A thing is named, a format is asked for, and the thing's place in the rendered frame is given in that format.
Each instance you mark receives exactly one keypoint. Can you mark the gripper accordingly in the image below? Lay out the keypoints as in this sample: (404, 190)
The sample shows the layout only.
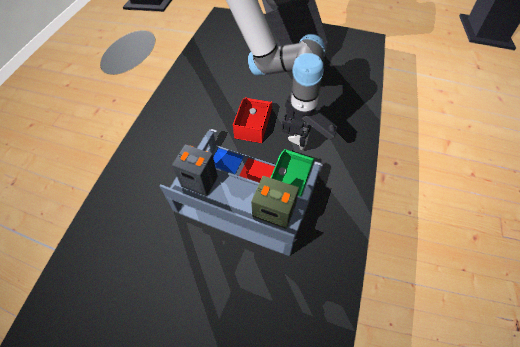
(294, 125)

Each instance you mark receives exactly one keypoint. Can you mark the grey metal shelf rack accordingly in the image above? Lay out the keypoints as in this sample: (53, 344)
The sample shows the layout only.
(238, 178)

